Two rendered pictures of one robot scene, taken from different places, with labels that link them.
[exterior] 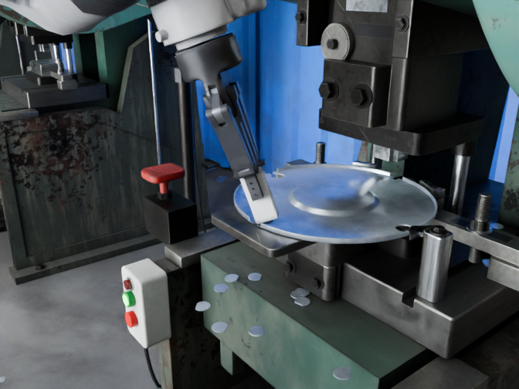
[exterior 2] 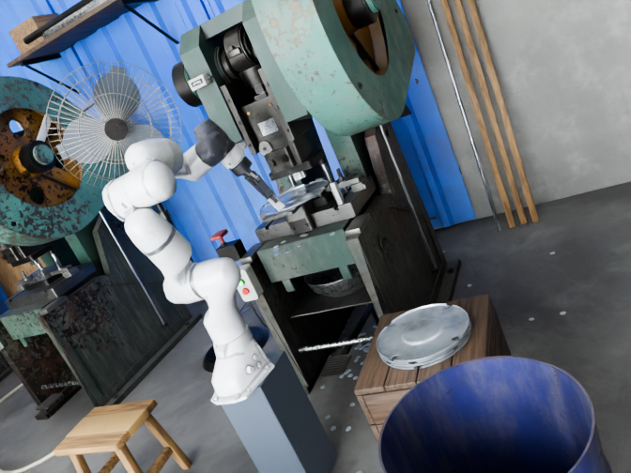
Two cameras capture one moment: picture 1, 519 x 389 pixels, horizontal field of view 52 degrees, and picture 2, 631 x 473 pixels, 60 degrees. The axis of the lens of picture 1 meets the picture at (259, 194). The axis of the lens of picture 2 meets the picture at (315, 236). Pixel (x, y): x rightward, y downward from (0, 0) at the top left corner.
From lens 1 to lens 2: 141 cm
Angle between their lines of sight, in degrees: 22
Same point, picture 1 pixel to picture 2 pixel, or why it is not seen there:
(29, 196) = (85, 353)
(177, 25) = (233, 160)
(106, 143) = (111, 297)
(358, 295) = (321, 221)
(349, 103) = (282, 163)
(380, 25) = (278, 134)
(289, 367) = (315, 257)
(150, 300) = (251, 276)
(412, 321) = (341, 213)
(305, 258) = (298, 221)
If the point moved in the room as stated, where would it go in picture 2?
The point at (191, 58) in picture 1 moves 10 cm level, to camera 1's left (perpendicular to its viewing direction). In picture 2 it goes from (240, 167) to (215, 179)
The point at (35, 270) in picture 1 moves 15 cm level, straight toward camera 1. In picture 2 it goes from (115, 399) to (130, 401)
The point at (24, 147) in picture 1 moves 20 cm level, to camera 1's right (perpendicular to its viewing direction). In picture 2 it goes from (68, 323) to (103, 302)
